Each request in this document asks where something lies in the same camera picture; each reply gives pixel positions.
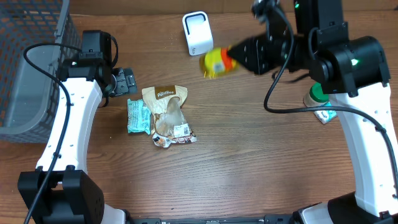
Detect teal wet wipes pack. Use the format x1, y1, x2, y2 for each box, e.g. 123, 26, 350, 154
127, 99, 151, 135

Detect yellow oil bottle silver cap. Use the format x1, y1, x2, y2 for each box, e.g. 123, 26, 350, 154
200, 47, 239, 79

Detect brown Pantree snack bag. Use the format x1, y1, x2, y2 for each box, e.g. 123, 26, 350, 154
142, 85, 197, 148

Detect green lid white jar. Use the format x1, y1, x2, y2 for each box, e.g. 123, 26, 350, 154
303, 83, 329, 107

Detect small teal tissue pack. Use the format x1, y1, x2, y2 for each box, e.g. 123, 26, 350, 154
314, 110, 337, 124

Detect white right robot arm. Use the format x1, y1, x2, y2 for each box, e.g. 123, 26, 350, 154
228, 0, 397, 223

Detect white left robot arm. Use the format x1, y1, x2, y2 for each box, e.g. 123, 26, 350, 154
17, 30, 137, 223

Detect white barcode scanner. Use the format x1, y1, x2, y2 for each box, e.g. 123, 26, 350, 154
182, 11, 214, 56

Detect dark grey plastic basket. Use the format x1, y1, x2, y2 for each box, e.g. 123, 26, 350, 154
1, 0, 81, 142

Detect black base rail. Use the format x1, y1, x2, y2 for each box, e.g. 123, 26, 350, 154
126, 214, 299, 224

